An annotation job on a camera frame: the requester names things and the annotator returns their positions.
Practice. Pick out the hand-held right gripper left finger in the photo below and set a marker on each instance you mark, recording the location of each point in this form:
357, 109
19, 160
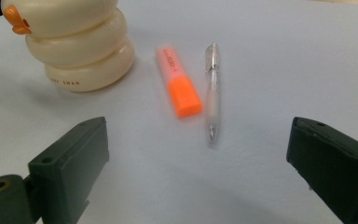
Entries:
68, 161

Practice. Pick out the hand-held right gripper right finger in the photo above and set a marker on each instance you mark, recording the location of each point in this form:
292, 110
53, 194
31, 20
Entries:
338, 165

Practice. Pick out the cream duck pen holder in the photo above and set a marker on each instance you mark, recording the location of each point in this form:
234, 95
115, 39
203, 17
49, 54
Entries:
80, 46

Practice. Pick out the orange highlighter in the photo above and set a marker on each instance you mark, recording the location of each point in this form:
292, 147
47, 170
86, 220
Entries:
183, 96

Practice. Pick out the clear ballpoint pen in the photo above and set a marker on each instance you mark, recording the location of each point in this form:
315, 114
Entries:
213, 102

